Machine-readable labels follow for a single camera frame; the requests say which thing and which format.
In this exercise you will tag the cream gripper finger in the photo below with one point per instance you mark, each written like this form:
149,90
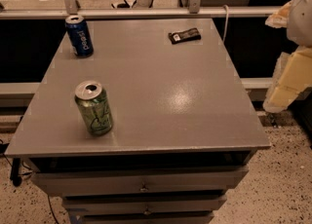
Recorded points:
281,18
292,76

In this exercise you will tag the green soda can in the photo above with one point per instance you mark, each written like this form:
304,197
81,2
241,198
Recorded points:
92,102

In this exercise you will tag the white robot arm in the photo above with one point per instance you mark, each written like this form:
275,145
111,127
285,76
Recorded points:
300,28

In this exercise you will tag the black rxbar chocolate bar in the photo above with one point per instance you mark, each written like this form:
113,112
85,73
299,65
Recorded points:
184,36

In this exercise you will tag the blue pepsi can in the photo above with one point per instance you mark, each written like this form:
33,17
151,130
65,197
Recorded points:
79,35

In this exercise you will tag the grey drawer cabinet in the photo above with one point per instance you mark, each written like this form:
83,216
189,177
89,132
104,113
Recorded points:
173,106

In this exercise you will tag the grey drawer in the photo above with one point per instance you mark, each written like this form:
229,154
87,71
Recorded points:
154,218
145,205
75,184

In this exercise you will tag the top grey drawer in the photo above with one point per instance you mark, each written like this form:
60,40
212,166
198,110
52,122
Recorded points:
75,184

